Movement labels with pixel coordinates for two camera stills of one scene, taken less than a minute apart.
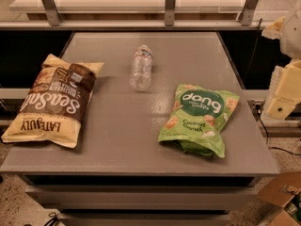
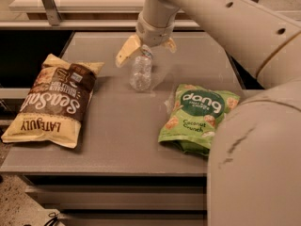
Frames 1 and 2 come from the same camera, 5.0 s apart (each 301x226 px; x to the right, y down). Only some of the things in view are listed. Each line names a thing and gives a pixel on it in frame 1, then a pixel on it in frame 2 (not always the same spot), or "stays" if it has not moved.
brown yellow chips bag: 54,110 stays
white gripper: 292,37 to 154,32
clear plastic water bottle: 140,76 stays
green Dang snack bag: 198,118 stays
